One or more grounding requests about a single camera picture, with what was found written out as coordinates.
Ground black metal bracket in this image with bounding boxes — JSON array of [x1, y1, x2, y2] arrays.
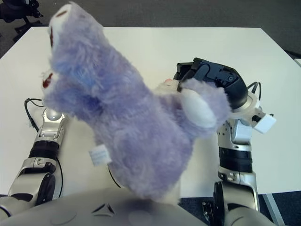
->
[[201, 200, 216, 225]]

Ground purple plush rabbit doll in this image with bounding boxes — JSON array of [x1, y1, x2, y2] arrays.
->
[[41, 1, 232, 205]]

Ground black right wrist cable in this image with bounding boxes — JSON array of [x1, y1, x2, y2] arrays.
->
[[246, 81, 262, 99]]

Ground white plate with black rim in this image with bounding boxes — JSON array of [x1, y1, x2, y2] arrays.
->
[[107, 164, 122, 189]]

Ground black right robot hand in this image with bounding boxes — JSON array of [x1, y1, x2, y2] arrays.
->
[[173, 57, 249, 110]]

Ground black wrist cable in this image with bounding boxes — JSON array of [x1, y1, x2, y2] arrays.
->
[[246, 81, 262, 99], [24, 98, 45, 132]]

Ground white table leg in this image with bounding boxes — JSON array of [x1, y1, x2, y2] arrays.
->
[[261, 193, 285, 226]]

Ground black office chair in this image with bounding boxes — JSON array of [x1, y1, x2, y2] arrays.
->
[[0, 0, 54, 42]]

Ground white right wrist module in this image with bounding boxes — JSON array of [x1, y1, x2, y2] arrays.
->
[[253, 113, 277, 135]]

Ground grey robot torso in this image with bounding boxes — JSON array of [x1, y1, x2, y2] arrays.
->
[[0, 188, 207, 226]]

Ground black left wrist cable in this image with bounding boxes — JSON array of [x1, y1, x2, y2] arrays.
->
[[24, 98, 45, 132]]

